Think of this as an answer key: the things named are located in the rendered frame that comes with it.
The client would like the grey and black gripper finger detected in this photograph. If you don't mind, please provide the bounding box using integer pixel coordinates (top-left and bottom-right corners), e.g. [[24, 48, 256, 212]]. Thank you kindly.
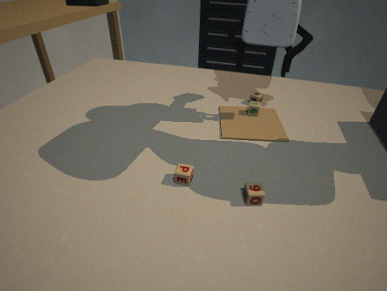
[[226, 19, 248, 72], [281, 24, 313, 77]]

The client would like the tan flat mat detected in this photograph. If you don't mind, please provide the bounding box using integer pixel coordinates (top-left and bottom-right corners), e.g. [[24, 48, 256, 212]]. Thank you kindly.
[[219, 105, 289, 142]]

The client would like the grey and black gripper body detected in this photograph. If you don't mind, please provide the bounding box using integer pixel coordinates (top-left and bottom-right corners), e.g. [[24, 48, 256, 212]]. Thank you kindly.
[[241, 0, 302, 48]]

